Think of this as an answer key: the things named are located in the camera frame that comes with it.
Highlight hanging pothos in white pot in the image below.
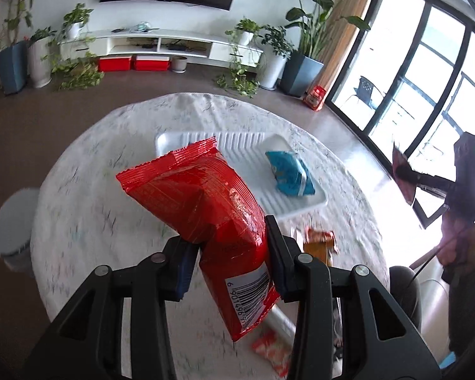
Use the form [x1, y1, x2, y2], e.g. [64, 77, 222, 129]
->
[216, 18, 262, 98]

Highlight leafy plant in tall white pot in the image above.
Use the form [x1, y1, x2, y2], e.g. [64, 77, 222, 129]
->
[257, 25, 295, 91]

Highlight person's right hand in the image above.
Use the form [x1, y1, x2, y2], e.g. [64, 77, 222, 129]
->
[439, 210, 475, 282]

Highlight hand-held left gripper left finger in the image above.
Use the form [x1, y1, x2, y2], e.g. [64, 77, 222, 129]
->
[22, 235, 200, 380]

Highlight black balcony chair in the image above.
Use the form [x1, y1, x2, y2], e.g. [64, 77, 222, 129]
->
[342, 76, 386, 111]

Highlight black framed glass door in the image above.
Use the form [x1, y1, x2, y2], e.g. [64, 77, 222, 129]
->
[325, 0, 475, 230]

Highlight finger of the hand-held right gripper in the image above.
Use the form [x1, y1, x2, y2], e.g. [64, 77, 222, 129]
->
[412, 188, 450, 230]
[396, 164, 456, 193]

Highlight plant in white ribbed pot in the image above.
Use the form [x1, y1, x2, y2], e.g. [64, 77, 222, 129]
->
[26, 28, 58, 88]

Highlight white television cabinet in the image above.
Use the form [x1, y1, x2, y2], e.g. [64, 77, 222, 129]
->
[57, 28, 265, 73]

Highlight clear pink white snack packet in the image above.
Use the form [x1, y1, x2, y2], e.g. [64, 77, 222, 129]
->
[251, 308, 299, 378]

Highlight maroon snack packet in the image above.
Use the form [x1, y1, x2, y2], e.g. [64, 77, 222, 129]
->
[392, 142, 419, 206]

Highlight red snack bag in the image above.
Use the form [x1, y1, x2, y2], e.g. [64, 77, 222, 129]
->
[116, 136, 281, 342]

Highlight beige curtain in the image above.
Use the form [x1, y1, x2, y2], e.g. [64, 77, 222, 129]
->
[317, 0, 381, 99]

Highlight dark grey chair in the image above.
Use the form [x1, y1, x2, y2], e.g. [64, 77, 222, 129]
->
[388, 266, 423, 329]

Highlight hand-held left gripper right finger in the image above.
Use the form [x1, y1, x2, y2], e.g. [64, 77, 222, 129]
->
[264, 214, 444, 380]

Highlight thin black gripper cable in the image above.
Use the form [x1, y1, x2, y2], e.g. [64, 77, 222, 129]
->
[411, 233, 466, 288]

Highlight large-leaf plant in grey-blue planter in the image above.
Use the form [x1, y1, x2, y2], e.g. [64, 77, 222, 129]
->
[276, 0, 371, 98]

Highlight tall plant in blue planter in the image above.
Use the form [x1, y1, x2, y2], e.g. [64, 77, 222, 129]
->
[0, 0, 36, 96]

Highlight white plastic tray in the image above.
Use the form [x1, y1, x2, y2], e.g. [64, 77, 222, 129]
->
[154, 129, 328, 219]

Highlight red gift box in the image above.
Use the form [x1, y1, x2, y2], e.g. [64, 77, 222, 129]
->
[303, 85, 327, 111]

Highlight teal blue snack packet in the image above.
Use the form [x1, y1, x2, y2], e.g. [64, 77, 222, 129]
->
[265, 149, 315, 197]

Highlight beige sofa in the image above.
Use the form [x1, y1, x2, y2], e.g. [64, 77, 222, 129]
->
[415, 261, 454, 361]

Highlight grey round stool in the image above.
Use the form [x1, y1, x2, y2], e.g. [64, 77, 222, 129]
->
[0, 189, 40, 273]

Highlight person's right forearm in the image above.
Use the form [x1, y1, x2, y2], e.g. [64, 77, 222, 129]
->
[447, 247, 475, 361]

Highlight red storage box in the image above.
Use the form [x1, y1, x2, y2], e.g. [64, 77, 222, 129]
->
[135, 55, 171, 72]
[98, 56, 133, 73]

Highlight orange snack packet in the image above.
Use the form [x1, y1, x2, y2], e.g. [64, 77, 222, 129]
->
[303, 227, 337, 268]

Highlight trailing pothos in white pot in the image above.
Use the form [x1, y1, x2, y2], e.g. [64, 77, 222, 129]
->
[47, 3, 105, 91]

